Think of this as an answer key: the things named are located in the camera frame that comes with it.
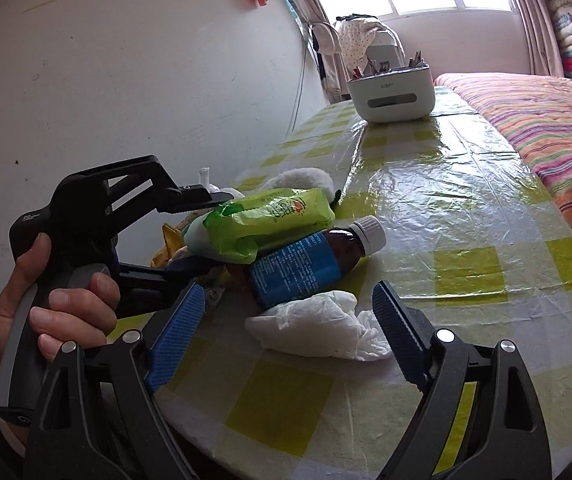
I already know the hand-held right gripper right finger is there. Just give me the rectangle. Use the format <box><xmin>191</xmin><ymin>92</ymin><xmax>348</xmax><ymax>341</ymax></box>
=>
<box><xmin>372</xmin><ymin>280</ymin><xmax>554</xmax><ymax>480</ymax></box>

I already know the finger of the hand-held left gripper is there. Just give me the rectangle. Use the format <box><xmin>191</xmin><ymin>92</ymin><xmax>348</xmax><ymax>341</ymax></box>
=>
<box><xmin>51</xmin><ymin>155</ymin><xmax>237</xmax><ymax>241</ymax></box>
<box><xmin>111</xmin><ymin>261</ymin><xmax>199</xmax><ymax>318</ymax></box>

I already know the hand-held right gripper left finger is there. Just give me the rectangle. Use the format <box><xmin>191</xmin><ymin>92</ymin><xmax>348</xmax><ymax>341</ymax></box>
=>
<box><xmin>23</xmin><ymin>281</ymin><xmax>207</xmax><ymax>480</ymax></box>

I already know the clear plastic bag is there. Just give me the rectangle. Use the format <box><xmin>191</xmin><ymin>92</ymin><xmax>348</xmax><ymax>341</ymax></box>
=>
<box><xmin>197</xmin><ymin>166</ymin><xmax>245</xmax><ymax>201</ymax></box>

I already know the green wet wipes packet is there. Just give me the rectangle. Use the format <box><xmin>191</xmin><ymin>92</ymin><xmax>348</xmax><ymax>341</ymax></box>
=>
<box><xmin>183</xmin><ymin>187</ymin><xmax>337</xmax><ymax>266</ymax></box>

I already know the white tissue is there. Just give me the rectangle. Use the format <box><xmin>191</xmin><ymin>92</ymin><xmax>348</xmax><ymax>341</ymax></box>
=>
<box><xmin>244</xmin><ymin>290</ymin><xmax>394</xmax><ymax>363</ymax></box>

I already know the brown bottle with blue label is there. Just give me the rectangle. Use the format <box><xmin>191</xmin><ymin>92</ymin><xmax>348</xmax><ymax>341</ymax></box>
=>
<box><xmin>233</xmin><ymin>215</ymin><xmax>387</xmax><ymax>311</ymax></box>

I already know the person's left hand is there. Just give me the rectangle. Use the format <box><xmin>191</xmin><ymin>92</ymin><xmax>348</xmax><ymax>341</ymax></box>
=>
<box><xmin>0</xmin><ymin>234</ymin><xmax>122</xmax><ymax>386</ymax></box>

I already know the yellow wrapper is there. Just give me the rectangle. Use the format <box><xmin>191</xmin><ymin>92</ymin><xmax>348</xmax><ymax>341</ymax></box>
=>
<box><xmin>150</xmin><ymin>224</ymin><xmax>189</xmax><ymax>268</ymax></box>

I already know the white fluffy plush item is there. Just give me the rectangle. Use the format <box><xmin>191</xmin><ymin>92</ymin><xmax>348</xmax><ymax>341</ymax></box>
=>
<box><xmin>253</xmin><ymin>169</ymin><xmax>343</xmax><ymax>206</ymax></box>

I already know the yellow checked plastic tablecloth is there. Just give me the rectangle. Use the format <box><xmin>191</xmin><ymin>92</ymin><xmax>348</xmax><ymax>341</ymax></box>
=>
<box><xmin>156</xmin><ymin>85</ymin><xmax>572</xmax><ymax>480</ymax></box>

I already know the bunch of pens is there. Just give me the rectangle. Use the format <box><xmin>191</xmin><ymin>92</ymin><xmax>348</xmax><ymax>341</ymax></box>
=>
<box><xmin>351</xmin><ymin>50</ymin><xmax>429</xmax><ymax>78</ymax></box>

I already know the white desk organizer box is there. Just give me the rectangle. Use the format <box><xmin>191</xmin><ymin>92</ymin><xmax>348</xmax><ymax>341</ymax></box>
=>
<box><xmin>347</xmin><ymin>62</ymin><xmax>436</xmax><ymax>123</ymax></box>

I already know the striped bed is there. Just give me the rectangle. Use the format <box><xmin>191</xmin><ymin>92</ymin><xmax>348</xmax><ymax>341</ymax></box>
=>
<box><xmin>433</xmin><ymin>72</ymin><xmax>572</xmax><ymax>306</ymax></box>

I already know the wall cable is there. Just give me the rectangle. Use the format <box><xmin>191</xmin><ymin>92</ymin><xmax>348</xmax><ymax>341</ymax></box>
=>
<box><xmin>290</xmin><ymin>25</ymin><xmax>317</xmax><ymax>128</ymax></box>

